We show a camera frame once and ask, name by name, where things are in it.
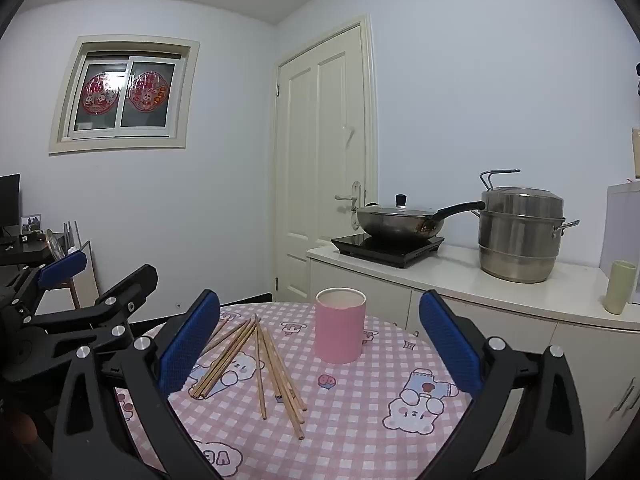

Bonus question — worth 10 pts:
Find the red round window decal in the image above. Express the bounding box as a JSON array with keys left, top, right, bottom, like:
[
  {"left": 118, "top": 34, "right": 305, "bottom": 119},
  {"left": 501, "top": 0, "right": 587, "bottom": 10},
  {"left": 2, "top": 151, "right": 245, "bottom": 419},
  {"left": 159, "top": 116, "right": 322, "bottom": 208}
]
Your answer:
[
  {"left": 81, "top": 72, "right": 121, "bottom": 116},
  {"left": 129, "top": 72, "right": 167, "bottom": 111}
]

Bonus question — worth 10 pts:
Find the round metal disc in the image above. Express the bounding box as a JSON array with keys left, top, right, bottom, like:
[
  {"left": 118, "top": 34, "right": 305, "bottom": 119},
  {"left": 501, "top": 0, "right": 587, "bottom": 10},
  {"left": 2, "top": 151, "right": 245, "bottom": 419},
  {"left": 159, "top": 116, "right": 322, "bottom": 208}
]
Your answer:
[{"left": 46, "top": 230, "right": 66, "bottom": 261}]

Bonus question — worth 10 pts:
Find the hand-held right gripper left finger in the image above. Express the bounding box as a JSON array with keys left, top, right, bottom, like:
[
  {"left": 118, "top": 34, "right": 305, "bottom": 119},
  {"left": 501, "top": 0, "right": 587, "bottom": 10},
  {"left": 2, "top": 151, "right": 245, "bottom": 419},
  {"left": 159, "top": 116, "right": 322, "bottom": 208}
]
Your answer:
[{"left": 51, "top": 288, "right": 223, "bottom": 480}]

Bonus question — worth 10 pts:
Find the white kitchen cabinet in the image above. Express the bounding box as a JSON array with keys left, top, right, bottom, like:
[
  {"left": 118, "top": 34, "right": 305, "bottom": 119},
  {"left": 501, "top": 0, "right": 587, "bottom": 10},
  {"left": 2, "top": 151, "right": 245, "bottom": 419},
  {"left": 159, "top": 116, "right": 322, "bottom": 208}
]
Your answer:
[{"left": 306, "top": 245, "right": 640, "bottom": 480}]

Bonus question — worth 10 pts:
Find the glass wok lid black knob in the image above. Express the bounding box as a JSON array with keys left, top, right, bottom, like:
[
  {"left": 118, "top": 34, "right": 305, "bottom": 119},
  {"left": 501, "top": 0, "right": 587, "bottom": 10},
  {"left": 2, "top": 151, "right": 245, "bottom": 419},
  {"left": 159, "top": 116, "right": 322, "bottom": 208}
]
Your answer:
[{"left": 362, "top": 193, "right": 437, "bottom": 212}]

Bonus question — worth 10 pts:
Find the steel wok black handle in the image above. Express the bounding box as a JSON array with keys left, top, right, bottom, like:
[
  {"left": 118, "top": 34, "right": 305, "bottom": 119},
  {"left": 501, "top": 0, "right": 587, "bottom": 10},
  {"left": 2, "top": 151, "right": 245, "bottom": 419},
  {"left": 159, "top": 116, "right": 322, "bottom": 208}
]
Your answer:
[{"left": 356, "top": 201, "right": 487, "bottom": 240}]

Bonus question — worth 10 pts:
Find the cream door handle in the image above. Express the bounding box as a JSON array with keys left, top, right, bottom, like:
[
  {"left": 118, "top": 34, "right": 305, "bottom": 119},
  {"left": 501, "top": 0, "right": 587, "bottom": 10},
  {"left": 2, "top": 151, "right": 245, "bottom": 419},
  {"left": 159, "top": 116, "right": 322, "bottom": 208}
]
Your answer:
[{"left": 334, "top": 180, "right": 362, "bottom": 228}]

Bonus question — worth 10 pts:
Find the black monitor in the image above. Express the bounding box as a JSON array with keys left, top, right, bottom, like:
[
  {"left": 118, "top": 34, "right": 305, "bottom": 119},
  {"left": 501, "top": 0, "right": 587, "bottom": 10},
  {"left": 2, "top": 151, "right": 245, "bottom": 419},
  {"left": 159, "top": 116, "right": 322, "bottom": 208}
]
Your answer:
[{"left": 0, "top": 174, "right": 22, "bottom": 228}]

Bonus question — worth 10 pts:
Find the stainless steel steamer pot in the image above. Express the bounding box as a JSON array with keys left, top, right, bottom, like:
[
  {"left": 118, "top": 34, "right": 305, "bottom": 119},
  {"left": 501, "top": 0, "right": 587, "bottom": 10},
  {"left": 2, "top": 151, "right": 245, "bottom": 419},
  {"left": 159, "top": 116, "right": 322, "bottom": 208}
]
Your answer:
[{"left": 472, "top": 186, "right": 581, "bottom": 284}]

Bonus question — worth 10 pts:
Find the cream framed window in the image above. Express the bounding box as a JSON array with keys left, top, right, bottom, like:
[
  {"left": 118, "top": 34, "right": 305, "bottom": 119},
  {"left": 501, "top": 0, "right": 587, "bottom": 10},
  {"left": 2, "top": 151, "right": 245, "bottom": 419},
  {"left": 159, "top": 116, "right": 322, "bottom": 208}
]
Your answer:
[{"left": 48, "top": 36, "right": 201, "bottom": 156}]

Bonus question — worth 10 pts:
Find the pink cup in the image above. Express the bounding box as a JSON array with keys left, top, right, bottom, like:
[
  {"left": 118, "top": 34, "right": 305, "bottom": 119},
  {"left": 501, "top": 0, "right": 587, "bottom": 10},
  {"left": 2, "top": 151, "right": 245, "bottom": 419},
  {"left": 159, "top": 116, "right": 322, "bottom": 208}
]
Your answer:
[{"left": 314, "top": 286, "right": 368, "bottom": 365}]

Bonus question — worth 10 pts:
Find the black desk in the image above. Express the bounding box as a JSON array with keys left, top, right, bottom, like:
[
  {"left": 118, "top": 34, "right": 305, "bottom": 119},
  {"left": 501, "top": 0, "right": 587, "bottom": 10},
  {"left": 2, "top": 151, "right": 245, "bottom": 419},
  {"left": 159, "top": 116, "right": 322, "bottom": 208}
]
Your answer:
[{"left": 0, "top": 232, "right": 66, "bottom": 273}]

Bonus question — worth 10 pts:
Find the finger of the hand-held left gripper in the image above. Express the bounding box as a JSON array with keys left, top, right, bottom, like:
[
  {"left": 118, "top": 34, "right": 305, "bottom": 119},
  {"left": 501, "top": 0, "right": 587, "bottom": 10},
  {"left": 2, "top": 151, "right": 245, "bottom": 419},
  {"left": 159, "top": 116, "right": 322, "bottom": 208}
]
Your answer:
[
  {"left": 0, "top": 250, "right": 89, "bottom": 320},
  {"left": 29, "top": 263, "right": 160, "bottom": 357}
]

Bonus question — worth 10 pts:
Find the white framed panel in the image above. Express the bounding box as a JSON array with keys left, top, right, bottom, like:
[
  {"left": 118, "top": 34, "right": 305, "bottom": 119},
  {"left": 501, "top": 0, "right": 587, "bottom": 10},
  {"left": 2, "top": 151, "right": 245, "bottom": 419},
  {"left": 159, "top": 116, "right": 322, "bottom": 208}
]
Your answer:
[{"left": 67, "top": 240, "right": 99, "bottom": 311}]

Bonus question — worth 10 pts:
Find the bunch of wooden chopsticks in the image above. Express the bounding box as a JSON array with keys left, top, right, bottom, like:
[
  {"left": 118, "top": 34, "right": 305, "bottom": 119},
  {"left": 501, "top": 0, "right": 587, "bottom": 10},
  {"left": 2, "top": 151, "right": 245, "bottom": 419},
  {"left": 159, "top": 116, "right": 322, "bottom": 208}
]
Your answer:
[{"left": 189, "top": 313, "right": 308, "bottom": 442}]

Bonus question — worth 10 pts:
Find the white appliance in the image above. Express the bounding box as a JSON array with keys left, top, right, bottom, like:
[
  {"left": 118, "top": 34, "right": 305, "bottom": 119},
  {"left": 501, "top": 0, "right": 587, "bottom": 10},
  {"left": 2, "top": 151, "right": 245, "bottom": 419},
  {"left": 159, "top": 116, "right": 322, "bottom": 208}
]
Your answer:
[{"left": 607, "top": 180, "right": 640, "bottom": 306}]

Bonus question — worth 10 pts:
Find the cream panelled door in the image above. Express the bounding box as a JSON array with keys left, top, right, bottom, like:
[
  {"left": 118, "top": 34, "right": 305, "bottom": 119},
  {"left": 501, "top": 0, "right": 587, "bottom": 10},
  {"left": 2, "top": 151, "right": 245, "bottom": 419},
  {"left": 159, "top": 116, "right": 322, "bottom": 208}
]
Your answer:
[{"left": 275, "top": 15, "right": 379, "bottom": 306}]

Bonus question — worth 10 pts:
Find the pale green cup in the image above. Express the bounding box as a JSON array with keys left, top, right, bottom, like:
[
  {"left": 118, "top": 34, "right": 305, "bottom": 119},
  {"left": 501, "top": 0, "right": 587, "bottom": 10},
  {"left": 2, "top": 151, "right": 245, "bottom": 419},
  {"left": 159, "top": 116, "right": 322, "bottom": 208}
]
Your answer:
[{"left": 602, "top": 260, "right": 638, "bottom": 316}]

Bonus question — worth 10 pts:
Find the pink checked bear tablecloth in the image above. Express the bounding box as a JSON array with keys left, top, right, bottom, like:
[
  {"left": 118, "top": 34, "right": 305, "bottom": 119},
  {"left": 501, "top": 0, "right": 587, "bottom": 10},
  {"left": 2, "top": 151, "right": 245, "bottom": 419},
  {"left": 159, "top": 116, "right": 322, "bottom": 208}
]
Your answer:
[{"left": 115, "top": 301, "right": 473, "bottom": 480}]

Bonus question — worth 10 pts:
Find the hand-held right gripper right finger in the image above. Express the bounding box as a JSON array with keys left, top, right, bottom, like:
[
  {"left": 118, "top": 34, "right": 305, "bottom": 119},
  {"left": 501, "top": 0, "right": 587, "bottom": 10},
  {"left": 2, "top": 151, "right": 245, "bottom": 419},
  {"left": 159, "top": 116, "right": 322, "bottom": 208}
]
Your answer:
[{"left": 418, "top": 289, "right": 587, "bottom": 480}]

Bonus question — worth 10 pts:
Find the bent steel wire handle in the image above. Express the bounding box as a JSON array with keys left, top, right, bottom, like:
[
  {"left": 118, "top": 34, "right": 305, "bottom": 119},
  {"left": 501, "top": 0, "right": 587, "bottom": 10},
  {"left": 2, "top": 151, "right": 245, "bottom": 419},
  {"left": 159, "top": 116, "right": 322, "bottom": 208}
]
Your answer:
[{"left": 480, "top": 169, "right": 522, "bottom": 192}]

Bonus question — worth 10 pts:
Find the black induction cooker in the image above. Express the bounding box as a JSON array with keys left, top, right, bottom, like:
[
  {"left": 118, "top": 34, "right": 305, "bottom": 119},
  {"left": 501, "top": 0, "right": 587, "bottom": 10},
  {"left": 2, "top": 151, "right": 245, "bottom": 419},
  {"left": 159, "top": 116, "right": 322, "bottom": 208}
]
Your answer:
[{"left": 331, "top": 232, "right": 446, "bottom": 268}]

